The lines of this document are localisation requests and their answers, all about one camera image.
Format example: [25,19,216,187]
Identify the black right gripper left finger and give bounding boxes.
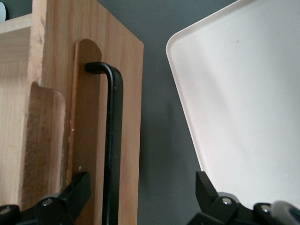
[0,171,91,225]

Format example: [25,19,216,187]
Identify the white rectangular tray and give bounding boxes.
[165,0,300,207]

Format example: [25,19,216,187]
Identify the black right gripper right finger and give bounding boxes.
[187,171,275,225]

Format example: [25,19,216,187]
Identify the wooden drawer cabinet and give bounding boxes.
[0,0,144,225]

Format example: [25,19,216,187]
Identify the black metal drawer handle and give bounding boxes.
[84,61,124,225]

